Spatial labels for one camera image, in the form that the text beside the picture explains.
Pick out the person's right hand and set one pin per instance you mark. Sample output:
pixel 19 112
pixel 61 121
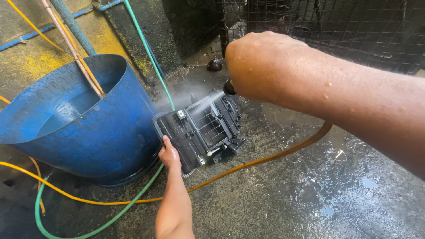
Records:
pixel 269 66

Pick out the person's left hand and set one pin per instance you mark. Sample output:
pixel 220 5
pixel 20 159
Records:
pixel 170 156

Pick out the black plastic blower housing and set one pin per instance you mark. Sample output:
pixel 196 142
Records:
pixel 199 132

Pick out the black spray nozzle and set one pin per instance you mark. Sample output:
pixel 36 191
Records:
pixel 229 88

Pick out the dark round cap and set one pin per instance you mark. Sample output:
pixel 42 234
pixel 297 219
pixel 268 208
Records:
pixel 215 65

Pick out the blue plastic water tub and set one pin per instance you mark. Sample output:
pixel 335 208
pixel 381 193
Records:
pixel 96 132

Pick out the copper-coloured pipe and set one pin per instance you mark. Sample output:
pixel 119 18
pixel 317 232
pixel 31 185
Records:
pixel 68 41

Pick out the teal pipe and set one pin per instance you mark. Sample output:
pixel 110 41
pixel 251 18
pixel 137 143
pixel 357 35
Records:
pixel 75 28

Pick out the blue wall pipe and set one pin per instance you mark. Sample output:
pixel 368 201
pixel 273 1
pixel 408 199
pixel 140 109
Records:
pixel 39 32

